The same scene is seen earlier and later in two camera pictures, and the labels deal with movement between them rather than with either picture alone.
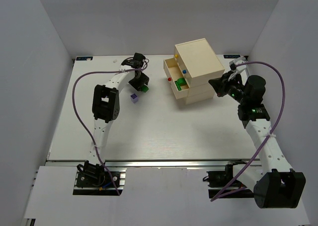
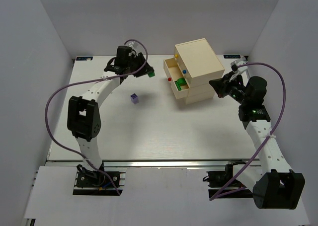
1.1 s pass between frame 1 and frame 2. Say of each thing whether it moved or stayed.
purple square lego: stayed
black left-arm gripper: moved
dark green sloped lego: moved
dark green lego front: stayed
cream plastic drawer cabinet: stayed
